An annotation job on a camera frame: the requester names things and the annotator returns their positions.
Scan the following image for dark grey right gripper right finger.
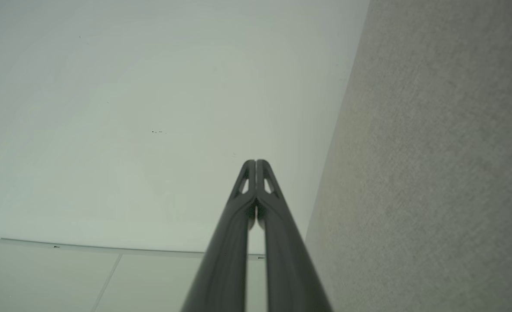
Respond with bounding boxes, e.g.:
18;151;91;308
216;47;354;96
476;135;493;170
256;159;333;312

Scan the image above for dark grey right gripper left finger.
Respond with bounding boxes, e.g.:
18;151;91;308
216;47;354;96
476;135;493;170
181;160;256;312

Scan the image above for grey fabric sofa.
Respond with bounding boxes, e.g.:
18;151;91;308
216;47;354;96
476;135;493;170
304;0;512;312

